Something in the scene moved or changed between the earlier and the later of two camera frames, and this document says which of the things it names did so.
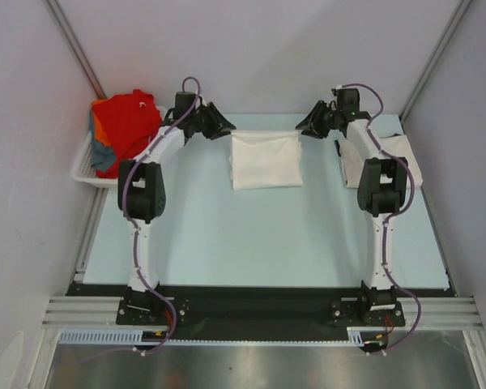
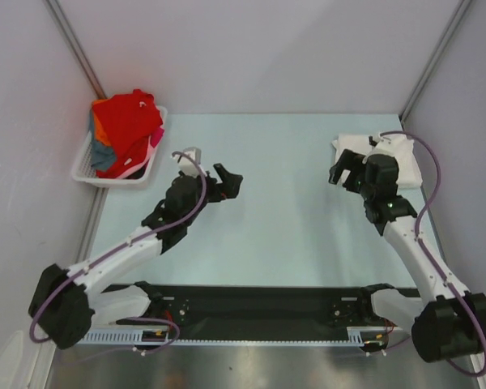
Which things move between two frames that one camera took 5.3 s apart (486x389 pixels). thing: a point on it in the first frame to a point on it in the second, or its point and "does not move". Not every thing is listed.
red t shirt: (130, 121) does not move
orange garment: (100, 134) does not move
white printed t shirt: (263, 159) to (407, 160)
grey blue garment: (103, 156) does not move
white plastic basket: (83, 170) does not move
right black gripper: (319, 120) to (351, 174)
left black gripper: (217, 121) to (231, 184)
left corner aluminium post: (76, 47) does not move
